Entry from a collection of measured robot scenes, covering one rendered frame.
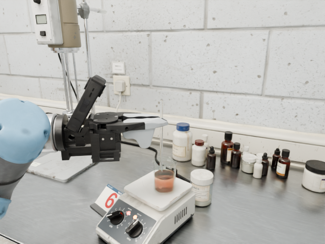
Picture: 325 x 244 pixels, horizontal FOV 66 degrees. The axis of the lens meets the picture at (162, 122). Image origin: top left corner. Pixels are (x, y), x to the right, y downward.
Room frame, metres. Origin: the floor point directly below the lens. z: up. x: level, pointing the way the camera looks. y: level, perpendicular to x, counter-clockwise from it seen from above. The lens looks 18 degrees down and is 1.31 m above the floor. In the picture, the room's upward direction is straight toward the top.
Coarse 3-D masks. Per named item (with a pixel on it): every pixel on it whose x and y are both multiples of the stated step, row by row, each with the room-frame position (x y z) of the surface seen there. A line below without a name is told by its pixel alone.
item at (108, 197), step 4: (108, 188) 0.58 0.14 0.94; (104, 192) 0.58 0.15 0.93; (108, 192) 0.57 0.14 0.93; (112, 192) 0.57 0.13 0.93; (100, 196) 0.57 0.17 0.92; (104, 196) 0.57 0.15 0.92; (108, 196) 0.56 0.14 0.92; (112, 196) 0.56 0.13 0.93; (116, 196) 0.55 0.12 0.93; (100, 200) 0.56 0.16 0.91; (104, 200) 0.56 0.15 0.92; (108, 200) 0.55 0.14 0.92; (112, 200) 0.55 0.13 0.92; (104, 204) 0.55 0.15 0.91; (108, 204) 0.54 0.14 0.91; (112, 204) 0.54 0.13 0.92; (108, 208) 0.53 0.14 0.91
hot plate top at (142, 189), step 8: (144, 176) 0.55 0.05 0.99; (152, 176) 0.55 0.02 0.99; (128, 184) 0.52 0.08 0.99; (136, 184) 0.52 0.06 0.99; (144, 184) 0.52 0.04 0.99; (152, 184) 0.52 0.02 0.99; (176, 184) 0.52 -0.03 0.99; (184, 184) 0.52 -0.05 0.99; (128, 192) 0.49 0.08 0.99; (136, 192) 0.48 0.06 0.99; (144, 192) 0.48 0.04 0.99; (152, 192) 0.48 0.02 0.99; (176, 192) 0.48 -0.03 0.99; (184, 192) 0.49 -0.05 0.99; (144, 200) 0.46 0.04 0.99; (152, 200) 0.45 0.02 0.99; (160, 200) 0.45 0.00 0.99; (168, 200) 0.45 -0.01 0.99; (176, 200) 0.46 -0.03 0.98; (160, 208) 0.43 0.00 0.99
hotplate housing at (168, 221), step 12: (192, 192) 0.51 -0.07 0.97; (132, 204) 0.47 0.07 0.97; (144, 204) 0.47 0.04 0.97; (180, 204) 0.47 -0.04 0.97; (192, 204) 0.50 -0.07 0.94; (156, 216) 0.43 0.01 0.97; (168, 216) 0.44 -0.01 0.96; (180, 216) 0.47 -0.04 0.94; (96, 228) 0.45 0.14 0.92; (156, 228) 0.41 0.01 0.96; (168, 228) 0.44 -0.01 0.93; (108, 240) 0.42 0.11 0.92; (144, 240) 0.39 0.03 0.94; (156, 240) 0.41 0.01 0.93
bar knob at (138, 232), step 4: (136, 220) 0.41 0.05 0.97; (132, 224) 0.41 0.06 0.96; (136, 224) 0.41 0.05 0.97; (140, 224) 0.41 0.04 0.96; (128, 228) 0.40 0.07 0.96; (132, 228) 0.40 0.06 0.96; (136, 228) 0.41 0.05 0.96; (140, 228) 0.41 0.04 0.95; (128, 232) 0.40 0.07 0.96; (132, 232) 0.40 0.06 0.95; (136, 232) 0.40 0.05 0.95; (140, 232) 0.40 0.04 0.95; (132, 236) 0.40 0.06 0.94; (136, 236) 0.40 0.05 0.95
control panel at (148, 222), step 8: (120, 200) 0.49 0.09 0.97; (112, 208) 0.47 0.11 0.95; (120, 208) 0.47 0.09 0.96; (128, 208) 0.46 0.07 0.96; (104, 216) 0.46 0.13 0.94; (128, 216) 0.44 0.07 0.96; (144, 216) 0.43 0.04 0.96; (104, 224) 0.44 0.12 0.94; (112, 224) 0.44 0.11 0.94; (120, 224) 0.43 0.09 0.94; (128, 224) 0.43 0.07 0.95; (144, 224) 0.42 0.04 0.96; (152, 224) 0.41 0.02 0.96; (112, 232) 0.42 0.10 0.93; (120, 232) 0.42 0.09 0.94; (144, 232) 0.40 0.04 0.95; (120, 240) 0.40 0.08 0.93; (128, 240) 0.40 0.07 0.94; (136, 240) 0.39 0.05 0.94
